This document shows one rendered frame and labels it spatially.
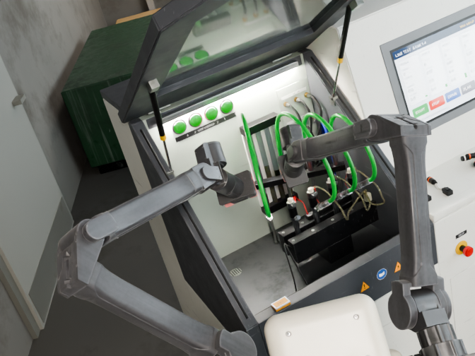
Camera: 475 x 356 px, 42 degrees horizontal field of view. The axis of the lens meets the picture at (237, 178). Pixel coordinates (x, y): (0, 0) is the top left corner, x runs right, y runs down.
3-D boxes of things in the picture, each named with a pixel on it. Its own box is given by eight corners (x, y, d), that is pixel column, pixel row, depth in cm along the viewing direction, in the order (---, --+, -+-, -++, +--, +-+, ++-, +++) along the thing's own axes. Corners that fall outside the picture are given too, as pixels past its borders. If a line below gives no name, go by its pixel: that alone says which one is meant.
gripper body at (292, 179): (297, 152, 186) (299, 143, 179) (308, 183, 183) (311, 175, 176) (276, 158, 186) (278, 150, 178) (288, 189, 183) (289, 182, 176)
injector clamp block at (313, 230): (302, 280, 207) (292, 244, 200) (286, 267, 215) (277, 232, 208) (382, 236, 217) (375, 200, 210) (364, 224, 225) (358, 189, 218)
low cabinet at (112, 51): (113, 97, 699) (88, 31, 662) (271, 55, 692) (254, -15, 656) (92, 179, 522) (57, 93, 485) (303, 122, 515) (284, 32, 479)
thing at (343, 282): (270, 363, 183) (258, 323, 176) (263, 355, 187) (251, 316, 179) (429, 268, 202) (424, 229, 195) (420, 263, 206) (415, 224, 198)
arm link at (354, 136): (371, 139, 129) (415, 138, 133) (368, 112, 129) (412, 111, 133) (284, 163, 169) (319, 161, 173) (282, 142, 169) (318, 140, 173)
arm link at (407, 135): (395, 107, 121) (437, 106, 125) (358, 116, 134) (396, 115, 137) (412, 334, 120) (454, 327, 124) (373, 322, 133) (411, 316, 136)
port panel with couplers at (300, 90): (297, 169, 228) (280, 92, 213) (292, 166, 231) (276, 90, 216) (326, 155, 232) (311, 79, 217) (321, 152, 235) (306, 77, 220)
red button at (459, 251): (464, 262, 203) (464, 249, 201) (455, 257, 206) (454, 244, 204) (476, 255, 205) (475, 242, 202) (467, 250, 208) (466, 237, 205)
